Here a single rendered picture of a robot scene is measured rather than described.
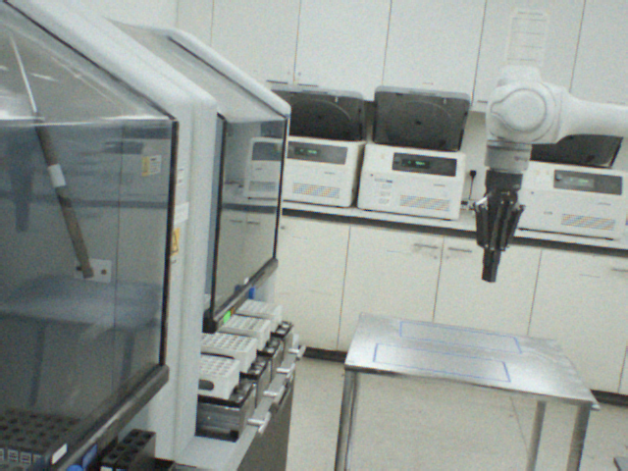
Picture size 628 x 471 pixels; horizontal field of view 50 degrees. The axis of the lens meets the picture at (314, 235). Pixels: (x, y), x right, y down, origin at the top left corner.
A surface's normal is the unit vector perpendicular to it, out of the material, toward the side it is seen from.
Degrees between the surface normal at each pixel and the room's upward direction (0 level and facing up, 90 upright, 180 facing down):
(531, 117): 87
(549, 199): 90
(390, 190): 90
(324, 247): 90
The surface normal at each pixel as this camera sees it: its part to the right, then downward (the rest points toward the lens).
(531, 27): -0.16, 0.17
